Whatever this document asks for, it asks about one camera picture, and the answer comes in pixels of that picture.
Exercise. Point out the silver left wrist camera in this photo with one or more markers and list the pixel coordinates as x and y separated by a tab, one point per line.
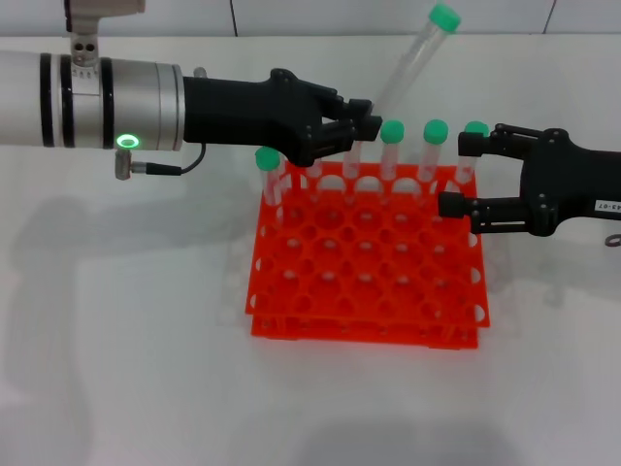
102	6

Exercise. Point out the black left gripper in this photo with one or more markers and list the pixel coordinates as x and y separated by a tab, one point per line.
242	111

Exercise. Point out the silver left camera bracket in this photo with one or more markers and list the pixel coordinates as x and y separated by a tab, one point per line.
85	48

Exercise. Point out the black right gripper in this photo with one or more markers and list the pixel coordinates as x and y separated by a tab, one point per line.
567	184

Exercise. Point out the orange test tube rack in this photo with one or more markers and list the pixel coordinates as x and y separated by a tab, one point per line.
369	340

